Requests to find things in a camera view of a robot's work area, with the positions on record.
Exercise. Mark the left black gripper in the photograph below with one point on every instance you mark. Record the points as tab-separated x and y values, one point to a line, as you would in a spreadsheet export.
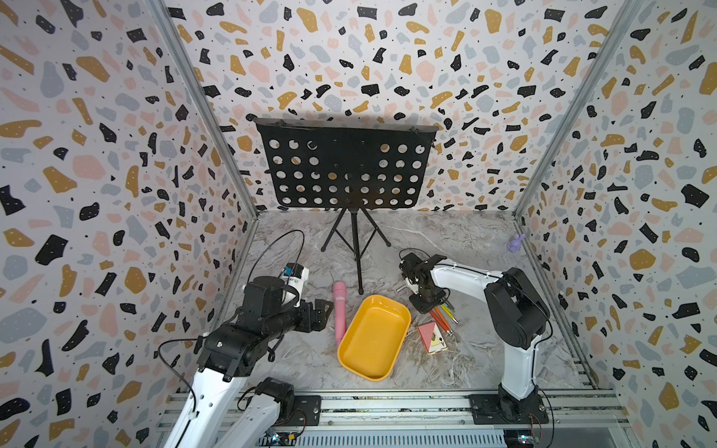
308	323

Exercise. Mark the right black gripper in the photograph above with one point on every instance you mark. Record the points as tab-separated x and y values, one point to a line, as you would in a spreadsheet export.
420	308

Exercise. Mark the green-sleeved hex key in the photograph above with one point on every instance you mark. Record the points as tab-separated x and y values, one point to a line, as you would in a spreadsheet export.
450	313

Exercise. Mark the yellow-sleeved hex key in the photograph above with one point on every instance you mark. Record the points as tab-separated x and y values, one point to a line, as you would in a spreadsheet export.
447	319

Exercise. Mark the yellow plastic storage tray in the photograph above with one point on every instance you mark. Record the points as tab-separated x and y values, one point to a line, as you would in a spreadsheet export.
374	338

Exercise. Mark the red-sleeved hex key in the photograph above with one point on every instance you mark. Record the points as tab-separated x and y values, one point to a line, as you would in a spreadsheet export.
441	322

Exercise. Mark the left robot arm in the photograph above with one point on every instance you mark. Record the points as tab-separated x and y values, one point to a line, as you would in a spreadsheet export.
272	307

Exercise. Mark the red playing card box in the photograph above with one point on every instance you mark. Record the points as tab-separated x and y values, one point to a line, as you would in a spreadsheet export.
432	338

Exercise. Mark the pink toy microphone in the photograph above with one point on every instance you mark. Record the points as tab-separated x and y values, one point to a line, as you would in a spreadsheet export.
339	311

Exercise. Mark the small purple figurine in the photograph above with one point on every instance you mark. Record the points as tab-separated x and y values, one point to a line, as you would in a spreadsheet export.
515	243

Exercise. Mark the black perforated music stand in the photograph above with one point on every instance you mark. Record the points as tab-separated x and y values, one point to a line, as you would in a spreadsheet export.
354	170

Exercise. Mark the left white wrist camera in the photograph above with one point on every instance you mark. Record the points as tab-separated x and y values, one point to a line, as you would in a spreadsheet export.
294	276

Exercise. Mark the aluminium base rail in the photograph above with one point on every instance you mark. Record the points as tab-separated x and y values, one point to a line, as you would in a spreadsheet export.
433	418

